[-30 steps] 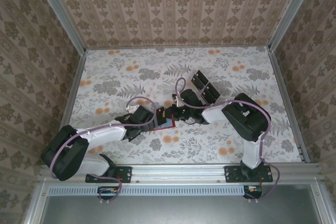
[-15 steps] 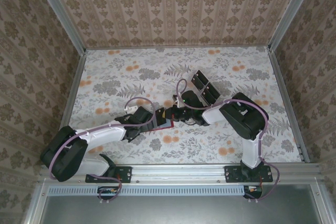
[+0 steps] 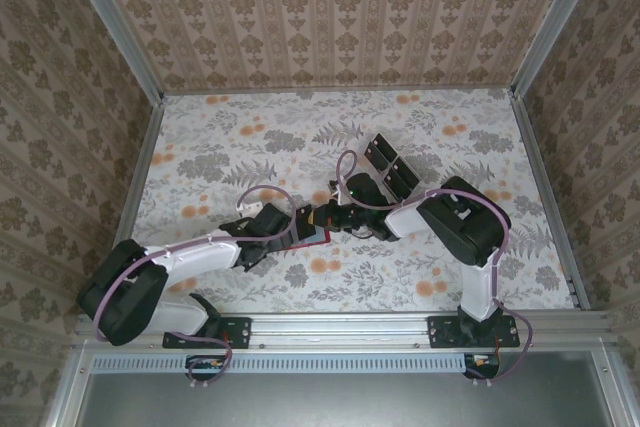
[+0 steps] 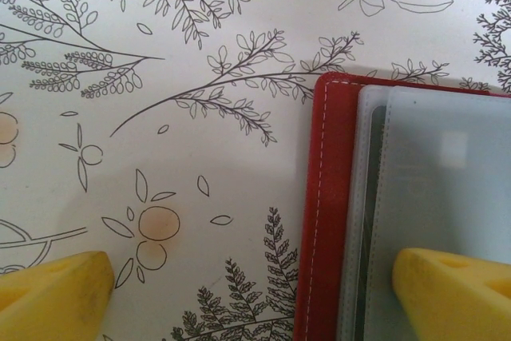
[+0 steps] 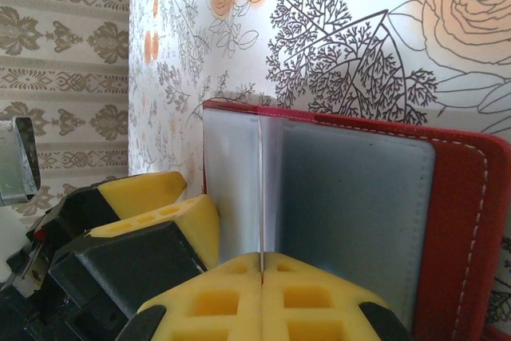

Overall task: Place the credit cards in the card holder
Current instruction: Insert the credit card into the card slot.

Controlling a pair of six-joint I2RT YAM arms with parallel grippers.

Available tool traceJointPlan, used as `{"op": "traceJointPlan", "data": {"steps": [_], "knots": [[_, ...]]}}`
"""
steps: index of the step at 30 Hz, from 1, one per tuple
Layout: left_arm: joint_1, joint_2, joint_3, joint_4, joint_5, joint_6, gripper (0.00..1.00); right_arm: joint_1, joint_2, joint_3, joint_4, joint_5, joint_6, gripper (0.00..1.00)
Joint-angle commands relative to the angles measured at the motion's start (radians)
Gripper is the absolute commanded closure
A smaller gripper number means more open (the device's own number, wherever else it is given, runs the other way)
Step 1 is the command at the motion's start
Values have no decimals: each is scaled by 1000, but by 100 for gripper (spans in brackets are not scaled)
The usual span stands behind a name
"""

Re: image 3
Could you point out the black credit card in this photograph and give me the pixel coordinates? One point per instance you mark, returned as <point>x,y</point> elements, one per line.
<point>409,169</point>
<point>386,144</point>
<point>378,154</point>
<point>306,224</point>
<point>400,183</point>

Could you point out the red leather card holder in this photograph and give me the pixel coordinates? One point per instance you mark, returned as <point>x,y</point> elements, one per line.
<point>320,238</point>

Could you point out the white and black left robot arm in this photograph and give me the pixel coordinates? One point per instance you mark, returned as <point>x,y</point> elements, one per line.
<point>125,297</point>

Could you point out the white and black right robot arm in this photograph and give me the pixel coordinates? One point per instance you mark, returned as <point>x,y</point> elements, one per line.
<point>465,227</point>

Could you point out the floral patterned table cover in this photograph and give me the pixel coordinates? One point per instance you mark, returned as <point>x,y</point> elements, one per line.
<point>225,137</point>

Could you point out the small yellow power connector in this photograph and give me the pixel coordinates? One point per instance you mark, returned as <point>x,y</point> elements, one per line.
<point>482,360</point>
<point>214,362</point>

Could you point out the grey metal sheet panel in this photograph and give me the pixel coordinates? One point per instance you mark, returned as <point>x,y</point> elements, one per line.
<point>340,402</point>

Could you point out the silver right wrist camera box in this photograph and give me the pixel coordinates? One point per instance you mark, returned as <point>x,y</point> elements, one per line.
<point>338,192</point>

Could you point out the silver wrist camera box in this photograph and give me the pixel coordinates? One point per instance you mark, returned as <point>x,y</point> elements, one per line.
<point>338,192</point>
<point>250,206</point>

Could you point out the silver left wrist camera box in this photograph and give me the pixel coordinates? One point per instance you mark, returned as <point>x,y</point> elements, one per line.
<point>250,206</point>

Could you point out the thin aluminium back rail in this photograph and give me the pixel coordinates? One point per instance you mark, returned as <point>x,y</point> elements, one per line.
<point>340,88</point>

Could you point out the aluminium side rail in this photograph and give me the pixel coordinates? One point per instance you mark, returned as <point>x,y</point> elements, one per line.
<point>134,197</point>
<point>547,197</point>

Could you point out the aluminium corner post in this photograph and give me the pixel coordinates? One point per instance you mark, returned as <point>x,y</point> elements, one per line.
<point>120,27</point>
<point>554,22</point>

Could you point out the aluminium frame bar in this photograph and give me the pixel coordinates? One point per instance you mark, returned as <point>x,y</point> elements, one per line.
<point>612,387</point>
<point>70,387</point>

